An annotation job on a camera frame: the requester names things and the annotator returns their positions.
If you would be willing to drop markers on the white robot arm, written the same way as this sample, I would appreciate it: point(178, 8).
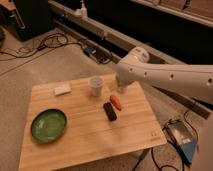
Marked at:
point(194, 81)

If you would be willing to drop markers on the white spray bottle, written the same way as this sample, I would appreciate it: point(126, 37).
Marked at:
point(82, 12)

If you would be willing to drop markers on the translucent plastic cup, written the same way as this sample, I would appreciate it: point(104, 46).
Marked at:
point(96, 83)

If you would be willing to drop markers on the orange carrot toy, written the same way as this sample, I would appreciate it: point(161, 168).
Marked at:
point(115, 101)

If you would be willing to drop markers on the black rectangular remote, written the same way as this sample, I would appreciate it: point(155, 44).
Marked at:
point(110, 111)

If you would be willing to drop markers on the small blue device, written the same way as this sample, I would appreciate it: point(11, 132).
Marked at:
point(89, 50)

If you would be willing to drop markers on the white rectangular block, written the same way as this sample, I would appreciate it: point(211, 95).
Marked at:
point(62, 89)

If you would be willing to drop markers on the wooden board table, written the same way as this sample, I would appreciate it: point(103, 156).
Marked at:
point(89, 134)

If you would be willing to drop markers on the green round plate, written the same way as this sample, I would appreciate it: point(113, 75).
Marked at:
point(48, 126)

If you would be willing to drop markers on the blue power supply box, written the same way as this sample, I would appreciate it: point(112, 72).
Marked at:
point(183, 140)

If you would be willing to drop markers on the black cabinet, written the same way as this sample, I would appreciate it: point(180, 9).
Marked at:
point(25, 19)

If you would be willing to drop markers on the long metal rail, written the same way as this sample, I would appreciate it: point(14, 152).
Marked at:
point(98, 29)

